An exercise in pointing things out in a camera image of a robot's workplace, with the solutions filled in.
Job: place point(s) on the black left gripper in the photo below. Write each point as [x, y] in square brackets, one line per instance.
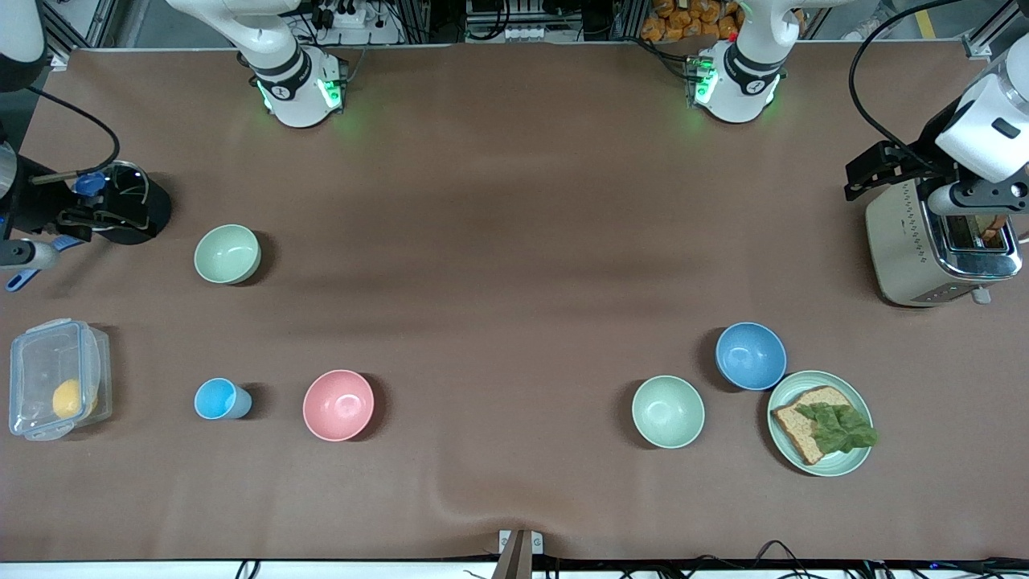
[923, 155]

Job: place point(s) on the aluminium frame profile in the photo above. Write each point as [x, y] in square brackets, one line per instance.
[88, 20]
[982, 47]

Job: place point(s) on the blue bowl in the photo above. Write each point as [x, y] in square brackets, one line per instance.
[751, 356]

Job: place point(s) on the light green plate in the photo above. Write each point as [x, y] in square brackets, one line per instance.
[856, 396]

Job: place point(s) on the glass lid blue knob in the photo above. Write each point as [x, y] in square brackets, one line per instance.
[90, 183]

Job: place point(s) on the brown table cover mat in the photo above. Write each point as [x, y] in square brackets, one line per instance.
[514, 322]

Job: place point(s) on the light green bowl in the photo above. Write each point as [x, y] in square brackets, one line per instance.
[227, 256]
[667, 412]

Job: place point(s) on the blue cup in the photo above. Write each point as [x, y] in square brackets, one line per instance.
[215, 399]

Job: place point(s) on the beige chrome toaster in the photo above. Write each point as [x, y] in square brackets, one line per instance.
[900, 257]

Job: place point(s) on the white power strip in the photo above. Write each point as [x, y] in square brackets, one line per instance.
[522, 34]
[378, 36]

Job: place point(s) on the green lettuce leaf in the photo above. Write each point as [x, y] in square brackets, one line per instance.
[840, 430]

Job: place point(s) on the brown bread slice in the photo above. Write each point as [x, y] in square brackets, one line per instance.
[796, 426]

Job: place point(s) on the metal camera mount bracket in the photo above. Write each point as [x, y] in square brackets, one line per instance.
[518, 555]

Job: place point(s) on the yellow lemon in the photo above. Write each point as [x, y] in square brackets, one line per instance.
[68, 400]

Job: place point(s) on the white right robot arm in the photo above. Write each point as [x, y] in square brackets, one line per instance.
[293, 100]

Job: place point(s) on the toast slice in toaster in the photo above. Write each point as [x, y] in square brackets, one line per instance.
[993, 233]

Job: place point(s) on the bag of orange snacks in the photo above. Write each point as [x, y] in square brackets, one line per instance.
[683, 20]

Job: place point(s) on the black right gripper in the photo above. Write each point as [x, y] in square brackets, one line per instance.
[24, 211]

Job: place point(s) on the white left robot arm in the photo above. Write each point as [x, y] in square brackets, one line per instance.
[735, 96]

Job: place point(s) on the clear plastic lidded container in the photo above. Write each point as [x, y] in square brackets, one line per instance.
[40, 362]

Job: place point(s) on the pink bowl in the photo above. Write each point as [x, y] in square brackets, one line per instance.
[338, 406]

